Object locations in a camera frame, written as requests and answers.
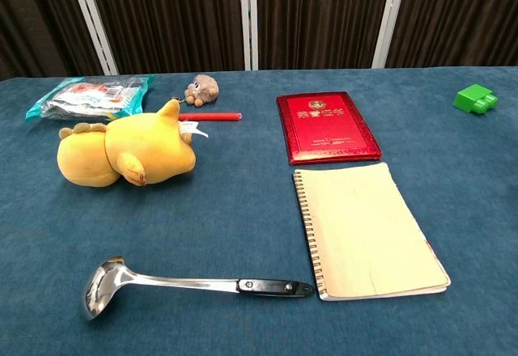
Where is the yellow plush toy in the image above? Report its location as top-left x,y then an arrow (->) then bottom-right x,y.
56,99 -> 210,189

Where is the green toy building block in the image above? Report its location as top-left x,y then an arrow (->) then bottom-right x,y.
452,83 -> 499,115

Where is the teal plastic snack packet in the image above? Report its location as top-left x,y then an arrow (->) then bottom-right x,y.
24,74 -> 156,123

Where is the steel ladle with black handle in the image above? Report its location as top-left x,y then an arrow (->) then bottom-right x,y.
82,256 -> 316,321

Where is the red certificate booklet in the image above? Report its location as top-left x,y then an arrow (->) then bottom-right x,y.
276,91 -> 383,166

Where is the white partition frame post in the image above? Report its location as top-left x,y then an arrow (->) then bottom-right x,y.
66,0 -> 120,76
371,0 -> 410,70
239,0 -> 260,71

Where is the red stick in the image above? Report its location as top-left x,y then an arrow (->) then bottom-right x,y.
177,112 -> 243,123

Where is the brown plush keychain toy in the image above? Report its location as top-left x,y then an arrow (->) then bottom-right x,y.
184,74 -> 219,108

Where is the yellow spiral notebook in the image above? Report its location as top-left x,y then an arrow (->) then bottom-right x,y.
292,161 -> 452,302

